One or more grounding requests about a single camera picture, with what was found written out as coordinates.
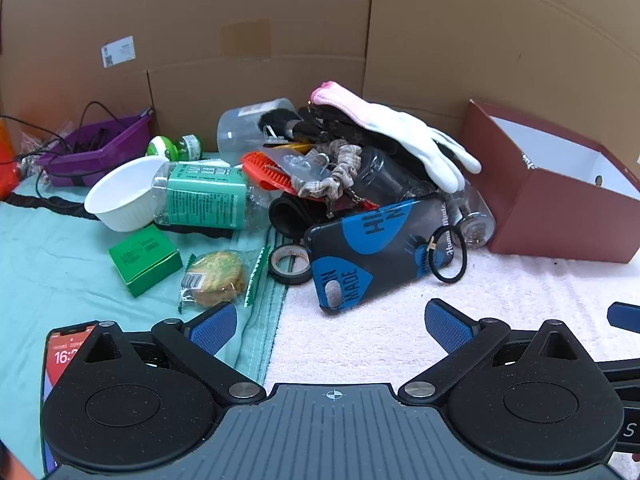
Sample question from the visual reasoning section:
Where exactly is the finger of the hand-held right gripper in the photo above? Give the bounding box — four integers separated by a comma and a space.
606, 302, 640, 335

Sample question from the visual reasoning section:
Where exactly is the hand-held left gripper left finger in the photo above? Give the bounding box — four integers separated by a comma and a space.
81, 304, 267, 406

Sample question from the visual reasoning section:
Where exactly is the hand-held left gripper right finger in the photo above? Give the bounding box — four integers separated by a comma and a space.
398, 298, 596, 406

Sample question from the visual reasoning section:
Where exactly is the round cookie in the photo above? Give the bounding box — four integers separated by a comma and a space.
176, 246, 271, 315

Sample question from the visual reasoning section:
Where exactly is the blue and black phone case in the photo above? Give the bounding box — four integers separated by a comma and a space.
303, 193, 455, 315

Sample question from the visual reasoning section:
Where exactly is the maroon cardboard box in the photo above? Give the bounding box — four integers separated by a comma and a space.
458, 99, 640, 264

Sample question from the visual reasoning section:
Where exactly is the pink towel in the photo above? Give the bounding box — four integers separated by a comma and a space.
261, 247, 640, 395

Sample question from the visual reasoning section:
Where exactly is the black tape roll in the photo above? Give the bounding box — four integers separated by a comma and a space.
268, 245, 312, 287

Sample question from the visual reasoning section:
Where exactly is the small green box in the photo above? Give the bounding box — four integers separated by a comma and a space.
108, 224, 183, 298

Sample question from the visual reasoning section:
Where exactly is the small clear bottle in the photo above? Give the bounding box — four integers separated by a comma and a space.
446, 180, 497, 250

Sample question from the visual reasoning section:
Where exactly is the clear bottle with green label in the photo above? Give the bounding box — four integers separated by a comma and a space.
151, 158, 271, 231

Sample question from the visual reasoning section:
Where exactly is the black wallet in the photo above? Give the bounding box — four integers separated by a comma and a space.
269, 194, 331, 239

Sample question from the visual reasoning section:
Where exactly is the smartphone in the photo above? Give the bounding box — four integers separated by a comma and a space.
41, 320, 101, 477

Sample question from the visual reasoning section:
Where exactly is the white bowl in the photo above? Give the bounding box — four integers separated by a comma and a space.
84, 155, 170, 233

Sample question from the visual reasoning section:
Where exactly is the red silicone brush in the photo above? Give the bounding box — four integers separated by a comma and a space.
240, 150, 297, 195

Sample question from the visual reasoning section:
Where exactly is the teal cloth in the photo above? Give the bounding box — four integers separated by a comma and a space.
0, 151, 288, 478

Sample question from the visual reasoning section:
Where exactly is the dark translucent bottle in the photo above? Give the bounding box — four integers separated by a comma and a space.
350, 145, 437, 207

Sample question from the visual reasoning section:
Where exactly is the clear bag of small parts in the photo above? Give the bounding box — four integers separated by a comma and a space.
262, 142, 331, 192

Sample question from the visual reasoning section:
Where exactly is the small green bottle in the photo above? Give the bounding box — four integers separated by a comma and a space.
145, 134, 203, 159

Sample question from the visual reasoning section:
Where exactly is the plaid scrunchie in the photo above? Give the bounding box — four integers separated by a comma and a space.
297, 140, 364, 199

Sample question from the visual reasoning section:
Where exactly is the clear plastic jar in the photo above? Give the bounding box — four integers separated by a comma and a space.
216, 97, 297, 166

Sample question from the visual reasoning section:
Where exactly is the white and pink glove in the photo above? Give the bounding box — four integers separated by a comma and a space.
310, 80, 482, 194

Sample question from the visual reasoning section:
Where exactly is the purple plastic tray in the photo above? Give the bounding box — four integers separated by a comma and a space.
38, 106, 155, 188

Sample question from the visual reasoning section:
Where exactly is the black makeup brush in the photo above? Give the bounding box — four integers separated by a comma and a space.
258, 108, 331, 142

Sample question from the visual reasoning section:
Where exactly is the orange object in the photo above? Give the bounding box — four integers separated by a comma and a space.
0, 122, 23, 202

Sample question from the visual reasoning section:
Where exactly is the white label sticker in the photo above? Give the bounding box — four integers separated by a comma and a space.
101, 35, 136, 68

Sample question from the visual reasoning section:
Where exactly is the cardboard backdrop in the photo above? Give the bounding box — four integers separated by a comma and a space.
0, 0, 640, 171

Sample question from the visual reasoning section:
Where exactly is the black hair tie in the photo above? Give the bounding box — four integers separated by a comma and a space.
428, 227, 468, 284

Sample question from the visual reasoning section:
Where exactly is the black strap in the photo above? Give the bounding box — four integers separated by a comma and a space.
4, 192, 98, 222

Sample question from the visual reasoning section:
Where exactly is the black cable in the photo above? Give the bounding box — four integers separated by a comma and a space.
0, 101, 156, 201

